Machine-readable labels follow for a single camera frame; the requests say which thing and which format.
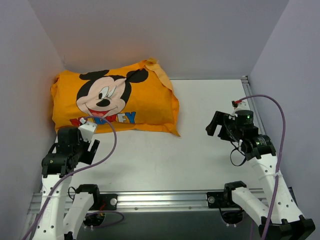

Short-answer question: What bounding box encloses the orange Mickey Mouse pillowcase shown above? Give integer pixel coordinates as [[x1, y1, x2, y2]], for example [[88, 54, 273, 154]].
[[50, 58, 180, 136]]

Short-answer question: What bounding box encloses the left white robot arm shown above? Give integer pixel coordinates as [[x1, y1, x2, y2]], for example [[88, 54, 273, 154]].
[[33, 122, 101, 240]]

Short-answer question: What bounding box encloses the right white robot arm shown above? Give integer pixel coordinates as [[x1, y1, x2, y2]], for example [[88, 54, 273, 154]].
[[205, 110, 316, 240]]

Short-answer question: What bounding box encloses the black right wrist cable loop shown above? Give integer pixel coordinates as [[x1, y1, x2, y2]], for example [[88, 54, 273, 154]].
[[229, 142, 248, 167]]

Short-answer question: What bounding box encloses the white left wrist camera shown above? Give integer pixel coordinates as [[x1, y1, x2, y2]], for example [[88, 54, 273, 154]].
[[78, 117, 98, 143]]

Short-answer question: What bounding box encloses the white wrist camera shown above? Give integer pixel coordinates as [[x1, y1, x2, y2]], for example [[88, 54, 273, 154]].
[[78, 117, 98, 143], [230, 100, 250, 117]]

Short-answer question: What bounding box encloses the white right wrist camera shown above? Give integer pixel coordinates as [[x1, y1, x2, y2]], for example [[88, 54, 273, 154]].
[[230, 100, 250, 117]]

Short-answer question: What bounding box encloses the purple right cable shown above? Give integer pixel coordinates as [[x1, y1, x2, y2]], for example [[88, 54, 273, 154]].
[[239, 94, 286, 240]]

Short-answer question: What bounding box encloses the purple cable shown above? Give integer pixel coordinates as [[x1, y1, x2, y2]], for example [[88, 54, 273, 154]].
[[239, 94, 286, 240], [19, 115, 125, 240]]

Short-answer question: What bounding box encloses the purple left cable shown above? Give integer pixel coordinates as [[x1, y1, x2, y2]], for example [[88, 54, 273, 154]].
[[19, 115, 125, 240]]

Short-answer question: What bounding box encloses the aluminium right side rail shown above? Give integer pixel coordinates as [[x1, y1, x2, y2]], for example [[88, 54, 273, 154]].
[[241, 76, 266, 135]]

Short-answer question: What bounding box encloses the aluminium rail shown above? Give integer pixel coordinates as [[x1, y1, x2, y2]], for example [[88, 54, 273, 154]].
[[241, 76, 266, 135], [27, 191, 293, 213]]

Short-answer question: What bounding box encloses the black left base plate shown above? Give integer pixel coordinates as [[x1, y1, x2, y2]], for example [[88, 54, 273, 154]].
[[99, 193, 118, 211]]

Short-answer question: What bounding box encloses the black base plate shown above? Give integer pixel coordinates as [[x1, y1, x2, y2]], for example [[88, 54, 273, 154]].
[[99, 193, 118, 211], [206, 191, 225, 209]]

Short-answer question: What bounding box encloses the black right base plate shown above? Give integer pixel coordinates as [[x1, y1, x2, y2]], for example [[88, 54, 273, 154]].
[[206, 191, 225, 209]]

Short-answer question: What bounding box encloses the aluminium front rail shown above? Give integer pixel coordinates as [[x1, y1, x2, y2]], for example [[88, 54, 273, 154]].
[[27, 191, 293, 213]]

